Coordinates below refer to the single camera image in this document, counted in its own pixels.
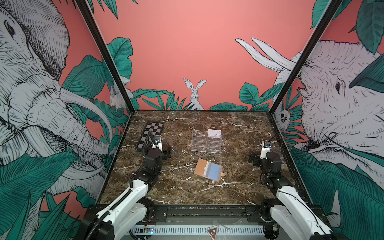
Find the black corner frame post right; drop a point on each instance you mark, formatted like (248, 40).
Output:
(321, 26)

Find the black front mounting rail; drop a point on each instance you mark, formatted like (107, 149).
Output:
(162, 213)

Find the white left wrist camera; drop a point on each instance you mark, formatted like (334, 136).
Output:
(157, 142)

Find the black corner frame post left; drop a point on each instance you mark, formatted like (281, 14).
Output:
(98, 38)

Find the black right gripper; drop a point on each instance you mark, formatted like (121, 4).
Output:
(252, 158)

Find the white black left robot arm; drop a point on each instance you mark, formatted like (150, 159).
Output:
(115, 220)

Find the black corner frame post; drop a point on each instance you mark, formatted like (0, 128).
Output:
(98, 38)
(321, 26)

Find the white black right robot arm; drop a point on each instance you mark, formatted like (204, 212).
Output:
(287, 210)

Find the white pink credit card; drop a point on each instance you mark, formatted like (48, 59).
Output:
(217, 134)

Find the red triangle warning sticker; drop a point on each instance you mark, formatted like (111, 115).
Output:
(212, 232)

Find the black white checkered board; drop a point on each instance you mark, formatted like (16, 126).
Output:
(155, 128)

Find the clear acrylic organizer box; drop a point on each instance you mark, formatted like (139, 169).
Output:
(201, 143)

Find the white perforated cable tray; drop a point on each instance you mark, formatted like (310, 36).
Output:
(189, 230)

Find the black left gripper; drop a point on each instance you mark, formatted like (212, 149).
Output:
(166, 153)

